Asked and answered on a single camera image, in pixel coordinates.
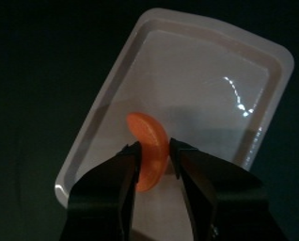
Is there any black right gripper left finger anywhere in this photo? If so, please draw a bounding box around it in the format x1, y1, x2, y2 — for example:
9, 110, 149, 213
57, 140, 141, 241

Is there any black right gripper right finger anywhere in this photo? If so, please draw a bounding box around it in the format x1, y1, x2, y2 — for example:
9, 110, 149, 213
168, 137, 289, 241

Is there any orange toy tangerine slice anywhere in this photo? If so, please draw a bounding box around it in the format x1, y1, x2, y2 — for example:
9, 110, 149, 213
125, 111, 170, 193

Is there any pink rectangular plastic plate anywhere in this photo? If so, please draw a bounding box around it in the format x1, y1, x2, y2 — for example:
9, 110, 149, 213
53, 8, 295, 241

